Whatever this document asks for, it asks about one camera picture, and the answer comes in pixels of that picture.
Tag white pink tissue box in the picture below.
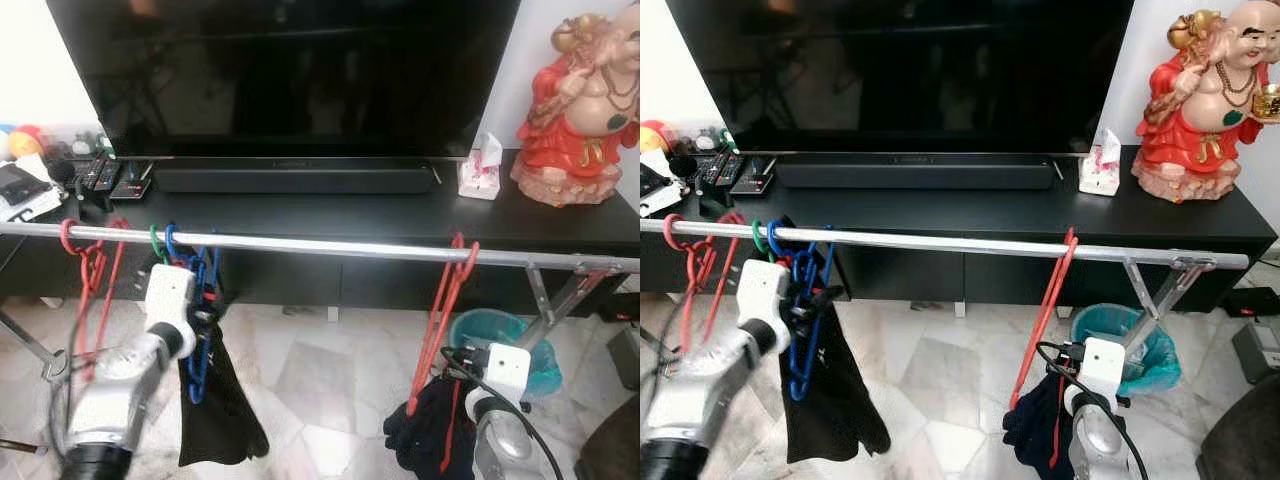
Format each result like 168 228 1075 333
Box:
458 132 504 201
1078 128 1123 196

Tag red laughing Buddha statue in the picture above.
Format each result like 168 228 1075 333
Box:
510 3 641 208
1132 0 1280 204

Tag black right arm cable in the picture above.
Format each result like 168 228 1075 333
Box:
440 345 561 480
1035 340 1151 480

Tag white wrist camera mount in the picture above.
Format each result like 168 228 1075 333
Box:
145 263 198 356
1080 338 1128 396
485 343 531 401
735 258 793 351

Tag white flat box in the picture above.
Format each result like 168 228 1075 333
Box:
640 150 691 216
0 153 63 223

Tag black soundbar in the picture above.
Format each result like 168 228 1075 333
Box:
152 165 441 196
775 160 1061 191

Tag navy garment red stripes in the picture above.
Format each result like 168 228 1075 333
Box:
383 375 481 480
1002 372 1086 480

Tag red plastic hanger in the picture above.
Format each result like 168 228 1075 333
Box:
58 217 131 386
405 233 481 419
1008 227 1081 411
662 210 746 351

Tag silver metal clothes rack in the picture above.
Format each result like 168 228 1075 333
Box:
640 215 1251 371
0 220 641 386

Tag black television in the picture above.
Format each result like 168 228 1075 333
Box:
45 0 523 161
665 0 1136 156

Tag black button control box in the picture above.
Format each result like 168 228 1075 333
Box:
730 158 776 196
110 165 153 201

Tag black TV console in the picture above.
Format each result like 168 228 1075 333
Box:
0 150 641 311
640 145 1279 306

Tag orange bucket teal liner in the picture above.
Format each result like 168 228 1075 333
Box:
447 308 563 401
1070 303 1181 396

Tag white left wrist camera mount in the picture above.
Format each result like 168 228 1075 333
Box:
735 258 793 351
145 263 198 356

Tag black remote control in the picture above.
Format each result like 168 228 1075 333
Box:
703 152 741 189
78 157 113 193

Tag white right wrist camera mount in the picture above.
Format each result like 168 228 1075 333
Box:
485 343 531 401
1080 338 1128 396

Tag blue plastic hanger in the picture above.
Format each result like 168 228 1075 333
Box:
765 218 836 401
163 222 223 406

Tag black t-shirt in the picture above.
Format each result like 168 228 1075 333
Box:
780 215 893 464
178 265 271 468

